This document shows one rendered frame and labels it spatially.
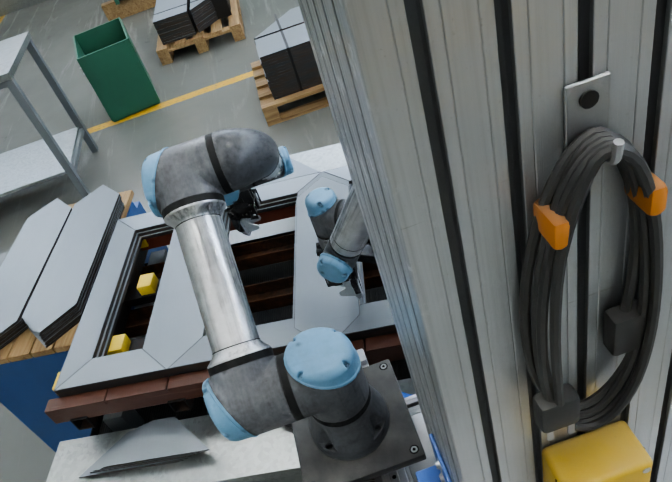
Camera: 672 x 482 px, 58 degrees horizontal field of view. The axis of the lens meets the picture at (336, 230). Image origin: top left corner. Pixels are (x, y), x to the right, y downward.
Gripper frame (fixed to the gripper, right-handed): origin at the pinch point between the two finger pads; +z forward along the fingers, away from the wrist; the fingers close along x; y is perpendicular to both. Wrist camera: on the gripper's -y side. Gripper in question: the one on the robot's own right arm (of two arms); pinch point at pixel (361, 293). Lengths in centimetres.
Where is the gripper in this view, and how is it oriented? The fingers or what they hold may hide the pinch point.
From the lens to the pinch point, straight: 164.1
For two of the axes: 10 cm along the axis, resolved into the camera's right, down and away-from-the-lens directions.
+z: 2.6, 7.3, 6.4
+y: -9.7, 2.2, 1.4
